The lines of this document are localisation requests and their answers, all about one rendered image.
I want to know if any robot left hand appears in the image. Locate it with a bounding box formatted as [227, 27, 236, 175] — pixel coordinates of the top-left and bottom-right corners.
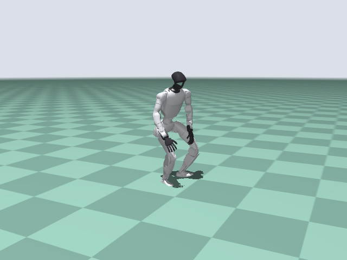
[187, 125, 194, 145]

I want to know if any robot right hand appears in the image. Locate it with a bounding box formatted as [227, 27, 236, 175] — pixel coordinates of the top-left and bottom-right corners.
[161, 133, 177, 153]

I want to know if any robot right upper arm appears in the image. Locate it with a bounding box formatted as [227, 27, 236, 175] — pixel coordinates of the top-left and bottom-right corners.
[152, 92, 167, 119]

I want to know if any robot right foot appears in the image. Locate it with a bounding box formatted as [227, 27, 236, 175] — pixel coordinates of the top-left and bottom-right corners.
[161, 179, 174, 186]

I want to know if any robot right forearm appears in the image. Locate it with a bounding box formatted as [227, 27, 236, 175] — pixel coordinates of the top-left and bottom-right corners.
[153, 113, 167, 137]

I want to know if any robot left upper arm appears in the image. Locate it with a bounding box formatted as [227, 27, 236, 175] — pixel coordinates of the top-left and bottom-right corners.
[184, 88, 191, 113]

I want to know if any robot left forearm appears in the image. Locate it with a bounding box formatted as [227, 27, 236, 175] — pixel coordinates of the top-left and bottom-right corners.
[186, 106, 193, 129]

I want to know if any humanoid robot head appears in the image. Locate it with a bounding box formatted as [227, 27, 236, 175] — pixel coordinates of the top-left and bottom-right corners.
[169, 71, 186, 93]

